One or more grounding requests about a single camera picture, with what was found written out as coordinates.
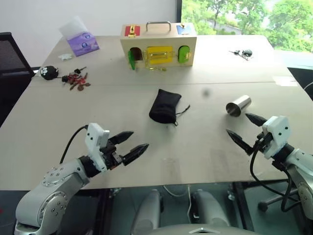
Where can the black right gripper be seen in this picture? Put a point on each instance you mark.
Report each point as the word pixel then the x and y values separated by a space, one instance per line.
pixel 263 144

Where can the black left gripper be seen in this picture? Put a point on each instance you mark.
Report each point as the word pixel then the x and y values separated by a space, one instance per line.
pixel 112 156

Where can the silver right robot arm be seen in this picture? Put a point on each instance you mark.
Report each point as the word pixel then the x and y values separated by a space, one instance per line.
pixel 303 164

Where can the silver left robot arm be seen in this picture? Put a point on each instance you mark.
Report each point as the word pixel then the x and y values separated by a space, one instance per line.
pixel 53 186

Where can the stainless steel cup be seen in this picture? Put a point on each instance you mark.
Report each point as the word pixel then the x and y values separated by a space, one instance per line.
pixel 238 105

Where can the silver left robot leg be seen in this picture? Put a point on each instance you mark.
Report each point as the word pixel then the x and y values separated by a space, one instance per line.
pixel 146 213

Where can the silver robot leg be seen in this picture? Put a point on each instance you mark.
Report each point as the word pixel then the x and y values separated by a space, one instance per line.
pixel 146 213
pixel 210 208

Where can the black chair base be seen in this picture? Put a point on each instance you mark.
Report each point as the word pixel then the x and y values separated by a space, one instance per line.
pixel 274 199

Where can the black table leg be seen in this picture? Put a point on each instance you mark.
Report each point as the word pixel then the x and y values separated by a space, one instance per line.
pixel 240 208

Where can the small gold keys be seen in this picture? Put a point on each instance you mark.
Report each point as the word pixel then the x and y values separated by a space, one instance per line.
pixel 159 69

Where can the red and brown key bunch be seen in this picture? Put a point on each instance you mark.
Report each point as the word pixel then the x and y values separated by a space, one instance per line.
pixel 75 80

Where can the silver right robot leg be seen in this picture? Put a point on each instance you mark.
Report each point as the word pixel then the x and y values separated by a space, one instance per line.
pixel 210 208

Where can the black key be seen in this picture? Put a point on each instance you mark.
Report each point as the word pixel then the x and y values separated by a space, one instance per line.
pixel 78 70

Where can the crumpled white paper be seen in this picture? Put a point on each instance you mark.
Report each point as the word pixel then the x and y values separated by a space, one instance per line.
pixel 65 56

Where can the silver robot torso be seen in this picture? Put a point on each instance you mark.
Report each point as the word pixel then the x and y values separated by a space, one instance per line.
pixel 198 230

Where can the purple tissue box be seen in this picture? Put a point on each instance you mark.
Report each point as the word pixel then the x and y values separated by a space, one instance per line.
pixel 84 44

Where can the black office chair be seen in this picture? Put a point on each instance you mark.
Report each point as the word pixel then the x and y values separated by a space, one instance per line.
pixel 12 61

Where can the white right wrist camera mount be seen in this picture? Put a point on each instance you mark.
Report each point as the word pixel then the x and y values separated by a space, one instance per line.
pixel 278 132

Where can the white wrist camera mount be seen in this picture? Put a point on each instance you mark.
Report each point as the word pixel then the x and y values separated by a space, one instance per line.
pixel 94 139
pixel 278 132

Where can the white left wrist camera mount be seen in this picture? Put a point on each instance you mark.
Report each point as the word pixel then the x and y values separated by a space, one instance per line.
pixel 94 139

